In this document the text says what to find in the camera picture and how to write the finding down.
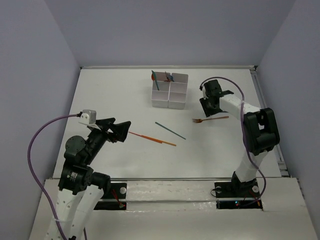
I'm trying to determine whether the orange fork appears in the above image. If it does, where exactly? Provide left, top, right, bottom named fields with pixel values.
left=192, top=116, right=229, bottom=124

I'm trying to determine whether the brown fork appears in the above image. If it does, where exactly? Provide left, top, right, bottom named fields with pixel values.
left=164, top=72, right=171, bottom=82

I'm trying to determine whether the teal spoon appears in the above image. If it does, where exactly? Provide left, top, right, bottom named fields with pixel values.
left=151, top=70, right=160, bottom=91

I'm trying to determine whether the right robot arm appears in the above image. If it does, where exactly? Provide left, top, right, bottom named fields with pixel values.
left=199, top=77, right=280, bottom=196

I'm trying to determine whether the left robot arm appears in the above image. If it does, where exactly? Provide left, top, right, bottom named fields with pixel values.
left=44, top=113, right=131, bottom=240

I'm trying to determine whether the orange chopstick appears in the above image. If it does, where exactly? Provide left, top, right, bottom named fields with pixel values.
left=129, top=131, right=163, bottom=144

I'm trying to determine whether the white right divided container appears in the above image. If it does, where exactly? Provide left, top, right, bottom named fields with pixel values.
left=168, top=73, right=189, bottom=110

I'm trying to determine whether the white divided container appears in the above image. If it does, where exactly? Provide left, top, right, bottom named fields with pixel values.
left=151, top=71, right=171, bottom=108
left=168, top=73, right=189, bottom=110

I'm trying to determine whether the teal chopstick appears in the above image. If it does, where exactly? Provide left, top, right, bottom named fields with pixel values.
left=154, top=121, right=186, bottom=140

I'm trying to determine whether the yellow-orange chopstick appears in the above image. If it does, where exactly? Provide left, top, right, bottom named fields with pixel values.
left=140, top=135, right=177, bottom=147

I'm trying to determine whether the white left divided container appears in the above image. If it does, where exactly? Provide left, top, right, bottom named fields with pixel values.
left=151, top=71, right=171, bottom=108

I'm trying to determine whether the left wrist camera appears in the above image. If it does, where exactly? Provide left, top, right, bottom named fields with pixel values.
left=78, top=109, right=97, bottom=126

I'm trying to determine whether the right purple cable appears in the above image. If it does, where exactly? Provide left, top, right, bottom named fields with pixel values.
left=199, top=76, right=267, bottom=208

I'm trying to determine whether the purple cable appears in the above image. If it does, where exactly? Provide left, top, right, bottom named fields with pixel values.
left=199, top=76, right=267, bottom=208
left=27, top=113, right=73, bottom=240

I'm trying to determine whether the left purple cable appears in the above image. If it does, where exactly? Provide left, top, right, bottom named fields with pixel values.
left=27, top=113, right=73, bottom=240

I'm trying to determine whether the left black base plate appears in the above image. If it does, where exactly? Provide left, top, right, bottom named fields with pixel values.
left=94, top=181, right=127, bottom=211

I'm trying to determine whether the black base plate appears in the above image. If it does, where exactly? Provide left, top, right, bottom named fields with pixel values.
left=210, top=180, right=263, bottom=210
left=94, top=181, right=127, bottom=211

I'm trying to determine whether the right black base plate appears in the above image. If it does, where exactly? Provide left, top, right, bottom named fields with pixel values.
left=210, top=180, right=263, bottom=210

